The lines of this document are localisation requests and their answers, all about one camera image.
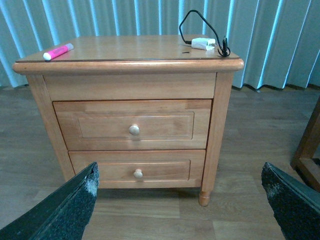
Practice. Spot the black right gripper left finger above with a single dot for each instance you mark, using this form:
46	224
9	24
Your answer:
63	215

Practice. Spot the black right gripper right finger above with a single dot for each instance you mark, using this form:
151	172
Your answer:
296	207

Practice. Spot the wooden drawer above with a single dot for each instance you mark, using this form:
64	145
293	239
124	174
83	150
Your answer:
134	125
143	169

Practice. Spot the pink highlighter marker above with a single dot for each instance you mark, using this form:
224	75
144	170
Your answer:
54	53

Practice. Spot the wooden nightstand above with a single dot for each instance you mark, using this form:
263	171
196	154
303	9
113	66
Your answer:
133	68

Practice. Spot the pale grey curtain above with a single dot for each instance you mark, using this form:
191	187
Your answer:
279	40

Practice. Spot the white charger adapter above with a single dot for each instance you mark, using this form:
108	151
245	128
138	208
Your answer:
203	43

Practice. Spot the dark wooden furniture frame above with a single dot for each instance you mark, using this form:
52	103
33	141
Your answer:
303	160

